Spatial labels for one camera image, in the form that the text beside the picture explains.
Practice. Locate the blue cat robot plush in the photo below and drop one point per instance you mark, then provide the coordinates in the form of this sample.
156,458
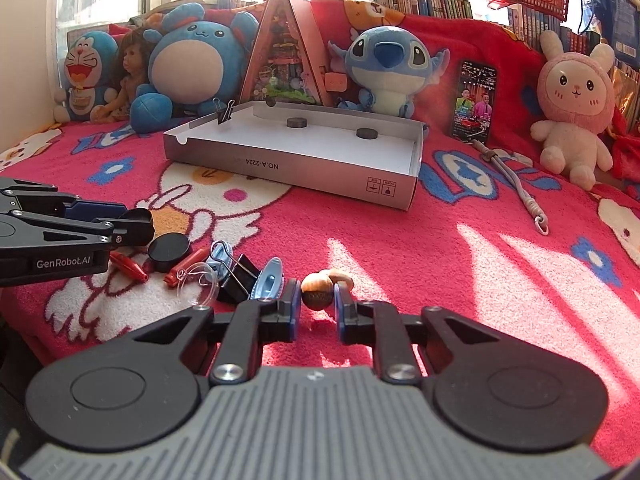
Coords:
82,67

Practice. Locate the blue paper bag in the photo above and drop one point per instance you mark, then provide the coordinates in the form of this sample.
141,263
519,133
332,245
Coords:
612,10

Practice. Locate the clear round plastic lid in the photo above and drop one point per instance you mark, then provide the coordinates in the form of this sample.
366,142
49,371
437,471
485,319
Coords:
199,287

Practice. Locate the smartphone with lit screen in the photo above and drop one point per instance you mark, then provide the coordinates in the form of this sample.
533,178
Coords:
474,102

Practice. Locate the row of dark books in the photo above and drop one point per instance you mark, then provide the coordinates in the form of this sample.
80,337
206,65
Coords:
540,25

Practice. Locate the light blue plastic clip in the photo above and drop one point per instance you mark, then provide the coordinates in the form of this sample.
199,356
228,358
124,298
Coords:
270,280
220,256

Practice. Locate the blue alien plush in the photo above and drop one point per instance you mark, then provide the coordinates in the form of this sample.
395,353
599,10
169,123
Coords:
385,60

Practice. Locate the brown-haired doll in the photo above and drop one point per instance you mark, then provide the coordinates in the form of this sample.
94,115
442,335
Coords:
131,62

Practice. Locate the brown wooden mushroom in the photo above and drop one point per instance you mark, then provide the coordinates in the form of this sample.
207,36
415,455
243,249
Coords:
342,277

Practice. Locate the pink bunny plush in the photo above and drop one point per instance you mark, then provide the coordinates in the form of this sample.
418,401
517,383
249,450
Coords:
572,90

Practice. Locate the small black binder clip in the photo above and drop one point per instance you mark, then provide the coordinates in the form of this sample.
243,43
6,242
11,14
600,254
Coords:
224,114

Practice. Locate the small pink box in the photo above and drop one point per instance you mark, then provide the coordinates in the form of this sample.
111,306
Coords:
335,81

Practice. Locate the white cardboard box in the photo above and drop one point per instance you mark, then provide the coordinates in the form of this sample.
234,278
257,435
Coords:
325,149

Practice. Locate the red crumpled cloth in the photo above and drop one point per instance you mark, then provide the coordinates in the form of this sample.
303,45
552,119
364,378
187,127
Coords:
627,147

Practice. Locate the red plastic capsule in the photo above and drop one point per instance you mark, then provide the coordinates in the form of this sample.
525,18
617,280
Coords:
129,263
187,266

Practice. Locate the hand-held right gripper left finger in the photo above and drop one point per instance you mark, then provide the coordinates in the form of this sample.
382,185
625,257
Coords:
295,310

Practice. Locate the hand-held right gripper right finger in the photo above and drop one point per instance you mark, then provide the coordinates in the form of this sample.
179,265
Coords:
341,312

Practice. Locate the brown acorn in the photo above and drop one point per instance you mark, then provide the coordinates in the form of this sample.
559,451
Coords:
317,295

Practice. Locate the black round puck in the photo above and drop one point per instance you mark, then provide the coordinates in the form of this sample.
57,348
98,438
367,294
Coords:
296,122
367,134
169,255

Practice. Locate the triangular toy house case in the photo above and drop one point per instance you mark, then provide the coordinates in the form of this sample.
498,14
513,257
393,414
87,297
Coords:
282,60

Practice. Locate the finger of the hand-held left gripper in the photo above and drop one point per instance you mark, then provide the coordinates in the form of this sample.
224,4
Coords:
75,232
95,210

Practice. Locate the large black binder clip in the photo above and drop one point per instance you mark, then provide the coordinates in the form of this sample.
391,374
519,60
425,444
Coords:
239,289

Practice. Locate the round blue mouse plush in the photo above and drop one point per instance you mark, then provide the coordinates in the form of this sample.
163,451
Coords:
190,72

